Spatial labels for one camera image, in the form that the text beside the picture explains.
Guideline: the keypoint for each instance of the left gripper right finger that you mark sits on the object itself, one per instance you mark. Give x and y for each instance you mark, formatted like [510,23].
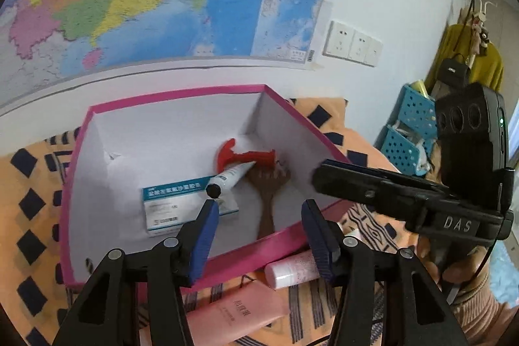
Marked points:
[321,238]

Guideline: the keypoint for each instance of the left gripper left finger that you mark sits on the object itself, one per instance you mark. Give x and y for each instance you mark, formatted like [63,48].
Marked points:
[195,240]

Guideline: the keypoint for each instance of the brown wooden back scratcher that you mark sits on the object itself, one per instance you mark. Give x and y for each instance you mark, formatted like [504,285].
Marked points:
[267,182]

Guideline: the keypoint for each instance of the person's sleeved right forearm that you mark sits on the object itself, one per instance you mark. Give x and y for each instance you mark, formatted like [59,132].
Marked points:
[482,318]

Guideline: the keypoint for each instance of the pink white cream tube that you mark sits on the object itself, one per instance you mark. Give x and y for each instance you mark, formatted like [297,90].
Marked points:
[290,271]

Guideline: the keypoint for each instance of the blue white medicine box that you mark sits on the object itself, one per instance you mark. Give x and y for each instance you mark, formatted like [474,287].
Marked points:
[167,207]

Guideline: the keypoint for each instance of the white ointment tube black cap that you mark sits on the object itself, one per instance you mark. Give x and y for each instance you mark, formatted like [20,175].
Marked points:
[227,179]

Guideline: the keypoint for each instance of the blue plastic storage rack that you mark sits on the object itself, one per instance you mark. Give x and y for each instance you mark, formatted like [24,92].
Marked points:
[410,136]

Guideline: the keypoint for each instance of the salmon pink cosmetic tube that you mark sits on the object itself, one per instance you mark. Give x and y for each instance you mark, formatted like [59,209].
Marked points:
[238,314]

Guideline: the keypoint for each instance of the red plastic tool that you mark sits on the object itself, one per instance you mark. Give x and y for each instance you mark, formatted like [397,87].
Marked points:
[226,156]

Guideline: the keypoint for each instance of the pink white open box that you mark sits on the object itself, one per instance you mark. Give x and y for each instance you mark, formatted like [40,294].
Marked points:
[147,141]

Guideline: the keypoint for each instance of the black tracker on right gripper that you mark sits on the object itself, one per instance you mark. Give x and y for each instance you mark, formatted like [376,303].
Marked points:
[473,136]

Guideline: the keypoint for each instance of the black handbag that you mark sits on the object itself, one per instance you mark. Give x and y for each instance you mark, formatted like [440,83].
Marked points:
[454,72]

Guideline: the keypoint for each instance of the white coat rack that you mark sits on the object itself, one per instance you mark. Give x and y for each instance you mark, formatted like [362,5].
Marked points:
[476,18]

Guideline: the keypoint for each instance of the white wall socket panel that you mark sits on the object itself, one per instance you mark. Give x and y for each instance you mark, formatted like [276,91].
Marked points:
[346,43]

